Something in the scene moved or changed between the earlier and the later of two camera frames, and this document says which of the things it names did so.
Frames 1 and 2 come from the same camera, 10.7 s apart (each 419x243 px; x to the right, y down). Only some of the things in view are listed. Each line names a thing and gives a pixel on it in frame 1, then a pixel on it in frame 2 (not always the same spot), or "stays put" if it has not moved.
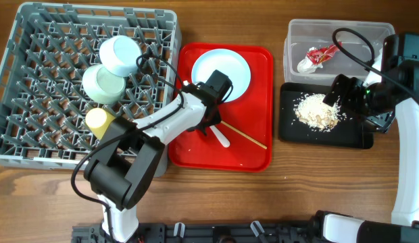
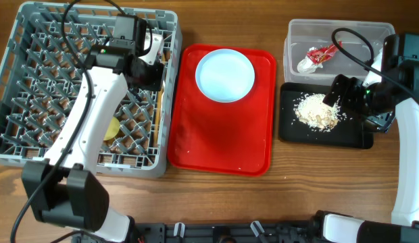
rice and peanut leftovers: [311, 111] stays put
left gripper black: [215, 119] to [155, 84]
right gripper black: [352, 86] stays put
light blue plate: [227, 61] stays put
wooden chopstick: [243, 134] to [159, 102]
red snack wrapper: [320, 55] stays put
